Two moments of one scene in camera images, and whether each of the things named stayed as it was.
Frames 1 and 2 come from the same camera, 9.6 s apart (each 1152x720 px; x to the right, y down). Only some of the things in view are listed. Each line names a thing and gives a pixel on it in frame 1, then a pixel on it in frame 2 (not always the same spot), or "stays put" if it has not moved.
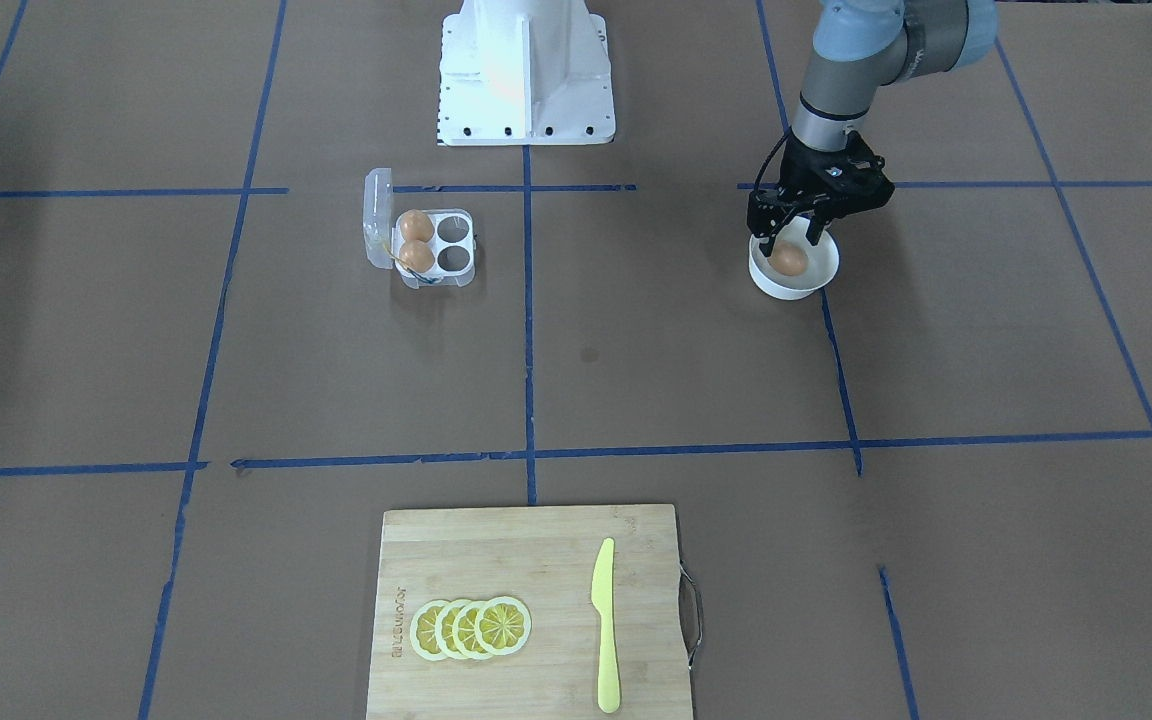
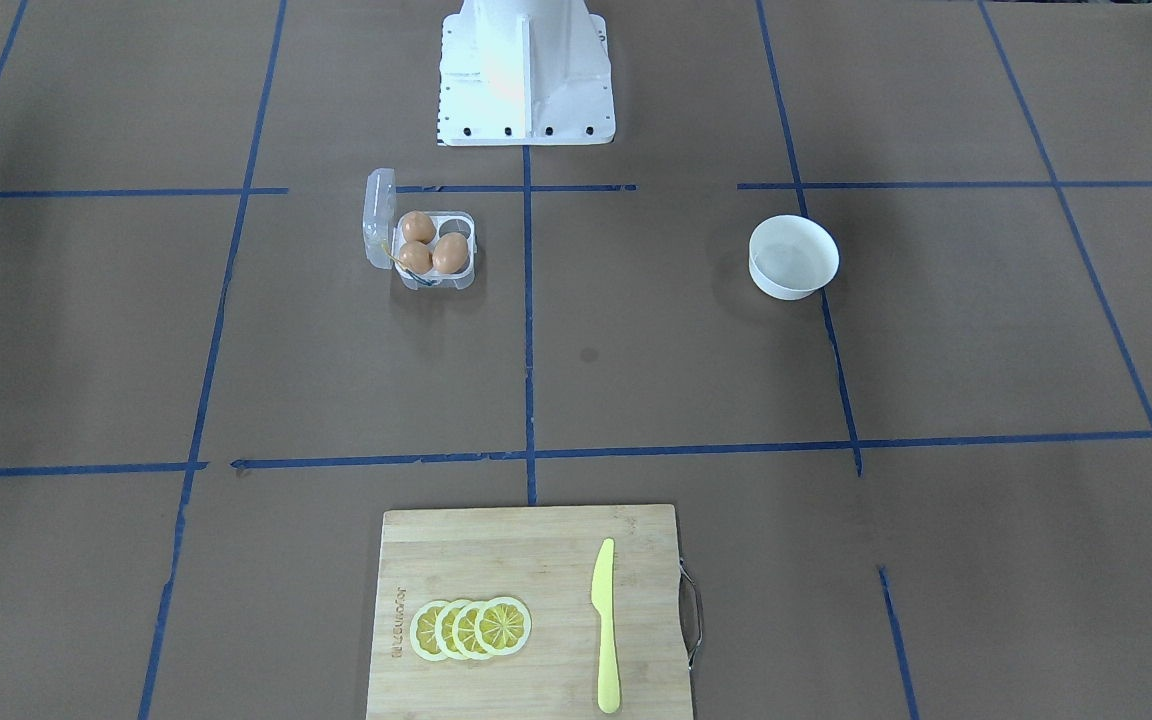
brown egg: x=787 y=258 -> x=450 y=252
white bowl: x=822 y=262 stays put
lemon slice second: x=444 y=635 stays put
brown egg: x=415 y=224 stays put
